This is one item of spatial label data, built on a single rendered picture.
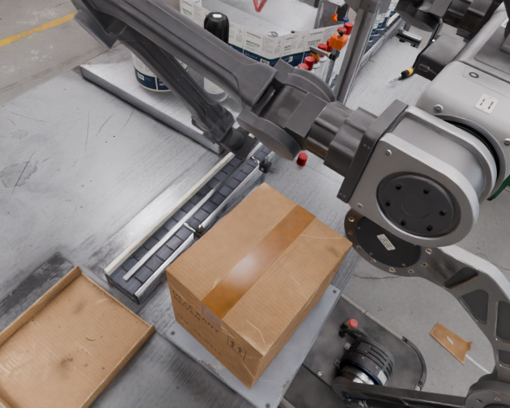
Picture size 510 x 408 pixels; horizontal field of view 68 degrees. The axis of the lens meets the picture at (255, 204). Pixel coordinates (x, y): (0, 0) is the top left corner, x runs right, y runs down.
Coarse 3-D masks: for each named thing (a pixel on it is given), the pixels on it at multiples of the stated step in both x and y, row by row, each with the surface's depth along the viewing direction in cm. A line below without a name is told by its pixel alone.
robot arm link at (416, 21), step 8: (400, 0) 78; (408, 0) 75; (416, 0) 75; (400, 8) 77; (408, 8) 76; (416, 8) 76; (408, 16) 78; (416, 16) 77; (424, 16) 76; (416, 24) 81; (424, 24) 78; (432, 24) 78
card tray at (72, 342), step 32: (64, 288) 96; (96, 288) 97; (32, 320) 90; (64, 320) 91; (96, 320) 92; (128, 320) 93; (0, 352) 85; (32, 352) 86; (64, 352) 87; (96, 352) 87; (128, 352) 85; (0, 384) 82; (32, 384) 82; (64, 384) 83; (96, 384) 83
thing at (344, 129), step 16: (336, 112) 46; (352, 112) 47; (368, 112) 45; (384, 112) 42; (400, 112) 43; (320, 128) 46; (336, 128) 45; (352, 128) 44; (368, 128) 40; (384, 128) 41; (320, 144) 46; (336, 144) 44; (352, 144) 44; (368, 144) 41; (336, 160) 45; (352, 160) 44; (352, 176) 45
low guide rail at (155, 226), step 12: (228, 156) 118; (216, 168) 114; (204, 180) 111; (192, 192) 108; (180, 204) 105; (168, 216) 103; (156, 228) 101; (144, 240) 99; (132, 252) 96; (120, 264) 94
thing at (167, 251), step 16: (368, 48) 172; (336, 80) 155; (256, 144) 127; (240, 160) 122; (224, 176) 117; (240, 176) 118; (208, 192) 113; (224, 192) 114; (192, 208) 109; (208, 208) 110; (192, 224) 106; (176, 240) 102; (160, 256) 99; (144, 272) 96; (128, 288) 93
